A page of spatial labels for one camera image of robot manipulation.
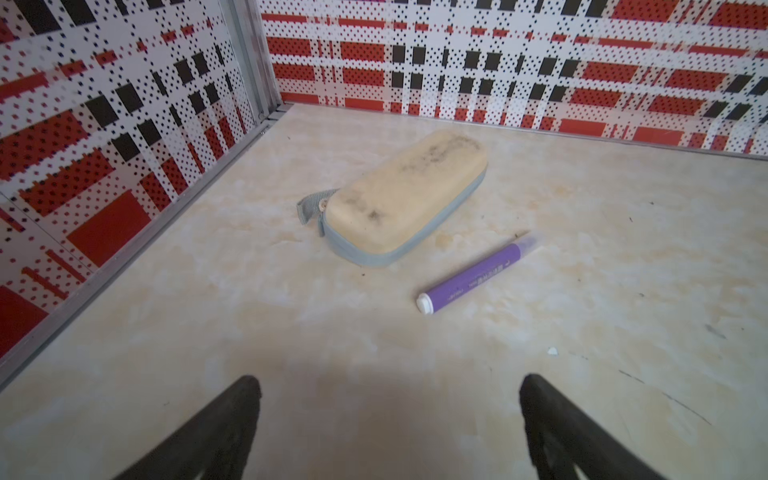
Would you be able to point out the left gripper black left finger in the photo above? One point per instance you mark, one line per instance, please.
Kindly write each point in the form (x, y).
(214, 444)

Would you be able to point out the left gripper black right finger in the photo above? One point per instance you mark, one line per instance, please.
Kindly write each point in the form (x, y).
(564, 442)

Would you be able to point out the purple marker pen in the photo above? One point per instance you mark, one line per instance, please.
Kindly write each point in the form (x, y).
(452, 288)

